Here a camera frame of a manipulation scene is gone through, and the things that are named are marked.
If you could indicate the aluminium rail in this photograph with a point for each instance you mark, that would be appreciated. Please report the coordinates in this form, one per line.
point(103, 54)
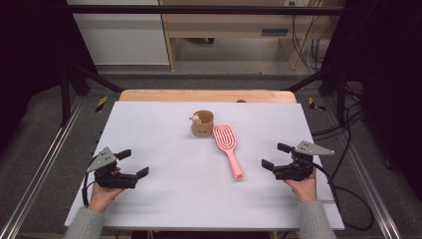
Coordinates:
point(360, 169)
point(43, 166)

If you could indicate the wooden desk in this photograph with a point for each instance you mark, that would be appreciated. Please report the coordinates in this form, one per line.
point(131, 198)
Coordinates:
point(225, 25)

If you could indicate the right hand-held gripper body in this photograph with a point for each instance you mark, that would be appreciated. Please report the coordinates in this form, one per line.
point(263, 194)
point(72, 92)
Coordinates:
point(298, 167)

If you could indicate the white cabinet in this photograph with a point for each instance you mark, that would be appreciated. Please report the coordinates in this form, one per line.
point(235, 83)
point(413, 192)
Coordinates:
point(122, 36)

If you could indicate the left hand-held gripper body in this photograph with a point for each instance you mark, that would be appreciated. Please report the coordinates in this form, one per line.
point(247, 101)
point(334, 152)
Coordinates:
point(109, 176)

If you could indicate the yellow black tape marker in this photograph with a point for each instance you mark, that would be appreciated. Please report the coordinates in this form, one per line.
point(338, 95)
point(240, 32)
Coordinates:
point(313, 104)
point(101, 104)

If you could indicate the white board sheet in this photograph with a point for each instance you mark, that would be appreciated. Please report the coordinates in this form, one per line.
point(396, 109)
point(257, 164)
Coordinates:
point(185, 186)

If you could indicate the tan cup with small figurine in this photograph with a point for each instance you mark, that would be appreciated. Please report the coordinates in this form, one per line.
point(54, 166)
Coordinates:
point(202, 127)

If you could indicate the black curtain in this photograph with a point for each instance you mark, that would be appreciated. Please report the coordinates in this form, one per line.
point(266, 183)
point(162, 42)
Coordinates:
point(391, 66)
point(30, 59)

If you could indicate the person's left hand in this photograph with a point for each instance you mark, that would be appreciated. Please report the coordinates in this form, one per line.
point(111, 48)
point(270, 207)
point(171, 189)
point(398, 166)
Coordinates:
point(101, 197)

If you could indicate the black metal frame bar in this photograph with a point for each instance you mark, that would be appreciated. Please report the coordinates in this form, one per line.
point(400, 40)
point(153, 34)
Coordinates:
point(205, 9)

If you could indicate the pink hairbrush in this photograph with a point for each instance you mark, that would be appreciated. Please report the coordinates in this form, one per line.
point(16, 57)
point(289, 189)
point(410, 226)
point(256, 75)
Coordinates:
point(225, 136)

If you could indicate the person's right hand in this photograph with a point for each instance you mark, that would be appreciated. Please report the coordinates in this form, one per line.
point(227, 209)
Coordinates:
point(305, 189)

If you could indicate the wooden table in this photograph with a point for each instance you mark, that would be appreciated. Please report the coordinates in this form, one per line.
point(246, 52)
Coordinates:
point(205, 95)

